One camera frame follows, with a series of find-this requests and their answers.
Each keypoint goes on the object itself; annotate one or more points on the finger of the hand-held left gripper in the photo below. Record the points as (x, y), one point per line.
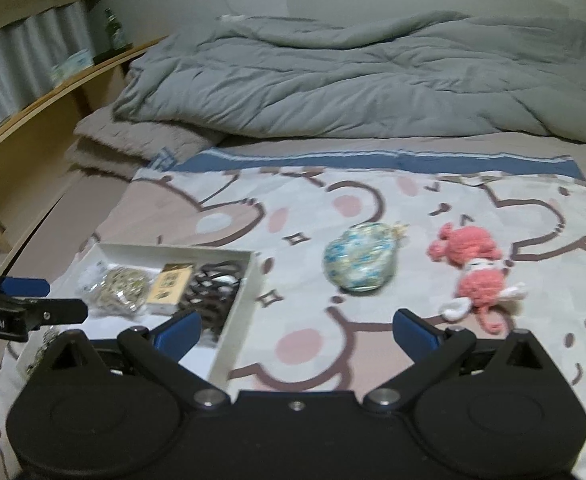
(23, 286)
(58, 311)

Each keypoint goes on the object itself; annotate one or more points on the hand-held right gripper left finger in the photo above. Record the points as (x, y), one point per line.
(180, 335)

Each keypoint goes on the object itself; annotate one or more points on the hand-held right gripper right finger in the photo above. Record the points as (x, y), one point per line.
(415, 335)

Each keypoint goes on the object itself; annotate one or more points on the small yellow box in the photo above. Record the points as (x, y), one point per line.
(169, 287)

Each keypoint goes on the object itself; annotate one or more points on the white tray box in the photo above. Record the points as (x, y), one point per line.
(245, 305)

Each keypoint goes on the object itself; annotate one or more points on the pink crochet doll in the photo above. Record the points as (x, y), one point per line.
(478, 280)

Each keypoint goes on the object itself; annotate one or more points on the blue white crochet pouch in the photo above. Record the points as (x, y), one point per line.
(363, 260)

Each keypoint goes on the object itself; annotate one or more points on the clear packet of gold trinkets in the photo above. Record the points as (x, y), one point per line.
(123, 290)

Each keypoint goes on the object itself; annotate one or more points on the cartoon bear printed blanket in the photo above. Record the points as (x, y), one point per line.
(353, 200)

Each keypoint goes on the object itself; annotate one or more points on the wooden bedside shelf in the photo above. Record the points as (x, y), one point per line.
(48, 110)

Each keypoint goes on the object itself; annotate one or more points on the beige fluffy blanket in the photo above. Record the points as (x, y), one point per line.
(143, 140)

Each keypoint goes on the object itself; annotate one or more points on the green tissue pack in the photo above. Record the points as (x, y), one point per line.
(72, 67)

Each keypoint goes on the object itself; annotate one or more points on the grey pleated curtain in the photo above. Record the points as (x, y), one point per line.
(28, 55)

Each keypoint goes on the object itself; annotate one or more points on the grey quilted duvet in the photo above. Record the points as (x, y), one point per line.
(373, 75)

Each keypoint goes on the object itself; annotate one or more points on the green glass bottle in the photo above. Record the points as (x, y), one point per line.
(114, 32)

